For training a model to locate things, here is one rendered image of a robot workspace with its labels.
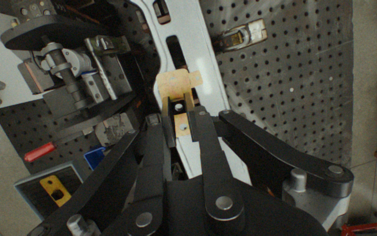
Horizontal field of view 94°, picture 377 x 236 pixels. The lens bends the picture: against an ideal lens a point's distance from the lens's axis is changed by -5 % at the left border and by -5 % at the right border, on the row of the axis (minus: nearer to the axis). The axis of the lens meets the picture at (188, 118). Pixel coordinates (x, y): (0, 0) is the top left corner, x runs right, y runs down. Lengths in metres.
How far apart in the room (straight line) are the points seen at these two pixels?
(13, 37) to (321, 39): 1.01
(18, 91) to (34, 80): 0.37
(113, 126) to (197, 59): 0.26
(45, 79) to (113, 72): 0.16
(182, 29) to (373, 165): 2.63
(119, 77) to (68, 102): 0.20
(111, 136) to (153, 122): 0.32
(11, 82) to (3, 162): 1.48
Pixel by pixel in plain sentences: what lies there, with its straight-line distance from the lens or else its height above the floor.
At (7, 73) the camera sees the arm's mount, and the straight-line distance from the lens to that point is 0.82.
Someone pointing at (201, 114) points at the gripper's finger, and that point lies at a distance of 0.15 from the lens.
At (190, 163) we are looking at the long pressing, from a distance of 0.58.
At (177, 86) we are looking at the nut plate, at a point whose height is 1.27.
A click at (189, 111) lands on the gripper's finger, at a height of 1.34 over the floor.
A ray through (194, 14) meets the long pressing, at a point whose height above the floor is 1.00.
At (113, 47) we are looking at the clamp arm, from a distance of 0.44.
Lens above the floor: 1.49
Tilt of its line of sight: 72 degrees down
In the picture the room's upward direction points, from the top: 163 degrees clockwise
